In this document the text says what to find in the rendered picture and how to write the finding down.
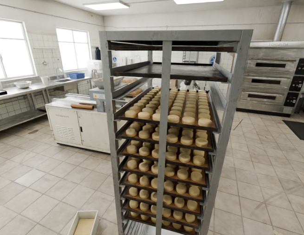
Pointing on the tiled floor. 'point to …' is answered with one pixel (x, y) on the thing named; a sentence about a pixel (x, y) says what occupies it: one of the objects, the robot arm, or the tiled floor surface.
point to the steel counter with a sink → (37, 84)
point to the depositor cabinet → (79, 127)
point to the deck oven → (273, 78)
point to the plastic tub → (85, 223)
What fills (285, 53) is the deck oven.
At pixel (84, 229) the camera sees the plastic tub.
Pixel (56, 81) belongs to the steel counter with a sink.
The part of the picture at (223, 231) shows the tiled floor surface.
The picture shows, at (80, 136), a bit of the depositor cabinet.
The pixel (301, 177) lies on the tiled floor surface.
